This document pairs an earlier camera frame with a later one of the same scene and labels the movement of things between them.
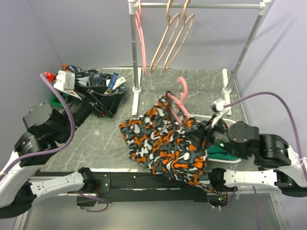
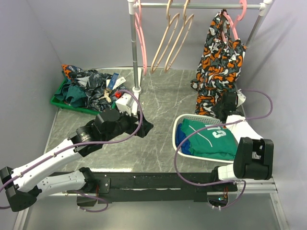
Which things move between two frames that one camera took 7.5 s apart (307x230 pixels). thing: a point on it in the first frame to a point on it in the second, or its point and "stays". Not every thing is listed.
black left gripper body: [81, 109] to [126, 124]
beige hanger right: [193, 15] stays
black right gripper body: [215, 134] to [218, 108]
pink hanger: [139, 22] stays
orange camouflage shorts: [159, 140] to [219, 68]
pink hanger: [181, 102] to [244, 4]
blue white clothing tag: [114, 82] stays
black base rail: [137, 187] stays
